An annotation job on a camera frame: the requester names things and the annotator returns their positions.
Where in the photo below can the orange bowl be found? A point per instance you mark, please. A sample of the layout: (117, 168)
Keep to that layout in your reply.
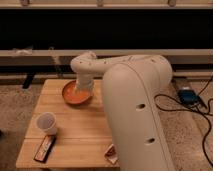
(73, 96)

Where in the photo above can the blue power adapter box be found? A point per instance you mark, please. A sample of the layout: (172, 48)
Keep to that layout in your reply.
(187, 96)

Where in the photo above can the small packet at table edge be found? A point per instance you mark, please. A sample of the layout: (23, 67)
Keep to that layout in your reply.
(110, 154)

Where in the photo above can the black and orange eraser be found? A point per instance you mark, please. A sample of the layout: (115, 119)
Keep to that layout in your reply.
(45, 148)

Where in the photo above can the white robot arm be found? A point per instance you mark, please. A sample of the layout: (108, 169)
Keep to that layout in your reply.
(129, 86)

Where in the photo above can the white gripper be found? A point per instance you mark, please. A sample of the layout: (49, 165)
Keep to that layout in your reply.
(85, 82)

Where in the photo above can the wooden table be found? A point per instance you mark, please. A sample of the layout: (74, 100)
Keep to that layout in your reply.
(83, 131)

